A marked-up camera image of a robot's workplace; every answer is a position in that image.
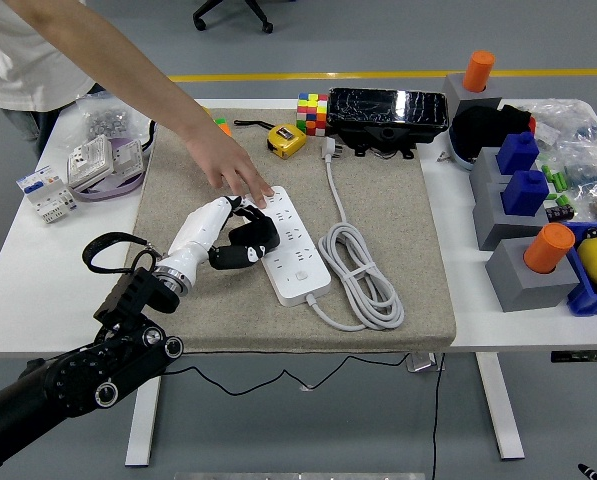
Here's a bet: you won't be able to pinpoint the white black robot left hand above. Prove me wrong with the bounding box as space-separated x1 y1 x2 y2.
157 195 279 292

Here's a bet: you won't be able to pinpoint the person's left hand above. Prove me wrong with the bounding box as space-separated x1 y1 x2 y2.
182 117 275 210

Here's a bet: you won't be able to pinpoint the black plug adapter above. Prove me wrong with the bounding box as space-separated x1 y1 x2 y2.
226 214 282 251

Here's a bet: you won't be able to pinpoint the white power strip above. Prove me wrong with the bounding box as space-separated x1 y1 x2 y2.
247 185 333 307

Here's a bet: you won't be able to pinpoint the thin black plug cord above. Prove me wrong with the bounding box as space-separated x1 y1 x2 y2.
157 352 412 397

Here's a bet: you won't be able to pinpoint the yellow tape measure black window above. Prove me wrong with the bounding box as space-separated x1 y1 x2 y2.
233 118 308 160

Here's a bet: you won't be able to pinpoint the white table leg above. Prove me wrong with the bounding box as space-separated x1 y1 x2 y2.
475 352 526 461
124 374 162 469

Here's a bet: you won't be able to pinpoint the clear bag of metal nuts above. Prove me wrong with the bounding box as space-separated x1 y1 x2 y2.
73 94 154 147

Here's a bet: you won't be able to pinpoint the black office chair base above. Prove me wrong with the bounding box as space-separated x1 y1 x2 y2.
191 0 274 35

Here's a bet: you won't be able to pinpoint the grey-brown mat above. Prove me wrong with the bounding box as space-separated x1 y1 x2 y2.
110 107 458 354

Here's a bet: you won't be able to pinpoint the black glossy device box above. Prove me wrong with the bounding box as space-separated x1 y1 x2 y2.
326 87 450 161

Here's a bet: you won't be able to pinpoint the white blue circuit breaker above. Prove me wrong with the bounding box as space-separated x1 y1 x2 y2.
15 164 82 225

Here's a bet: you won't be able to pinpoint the blue storage bin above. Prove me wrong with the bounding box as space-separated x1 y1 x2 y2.
560 221 597 317

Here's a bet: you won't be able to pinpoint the grey block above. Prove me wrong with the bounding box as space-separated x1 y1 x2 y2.
441 72 504 126
484 238 581 314
471 182 559 251
468 146 509 194

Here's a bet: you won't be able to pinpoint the orange cylinder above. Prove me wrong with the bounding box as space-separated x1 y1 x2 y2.
463 49 497 94
522 222 577 275

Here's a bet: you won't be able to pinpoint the person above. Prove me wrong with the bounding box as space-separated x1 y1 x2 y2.
0 0 110 146

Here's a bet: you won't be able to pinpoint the black cloth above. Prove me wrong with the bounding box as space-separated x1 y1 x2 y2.
450 102 534 161

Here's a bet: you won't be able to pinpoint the small black components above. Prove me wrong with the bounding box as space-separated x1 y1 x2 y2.
545 196 575 223

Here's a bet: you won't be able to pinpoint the blue block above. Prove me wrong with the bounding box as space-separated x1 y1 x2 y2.
495 130 540 176
499 169 551 217

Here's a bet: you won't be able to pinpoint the purple tape ring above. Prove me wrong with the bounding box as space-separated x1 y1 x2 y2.
72 134 147 203

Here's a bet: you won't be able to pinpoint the white power strip cord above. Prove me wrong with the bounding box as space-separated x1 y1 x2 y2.
302 137 405 332

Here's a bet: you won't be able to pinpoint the white wall socket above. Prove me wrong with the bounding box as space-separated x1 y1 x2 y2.
66 134 115 190

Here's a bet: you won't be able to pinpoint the black hanging cable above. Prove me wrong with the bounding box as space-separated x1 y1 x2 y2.
430 353 442 480

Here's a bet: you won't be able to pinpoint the metal bracket under table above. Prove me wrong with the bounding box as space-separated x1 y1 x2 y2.
406 353 445 374

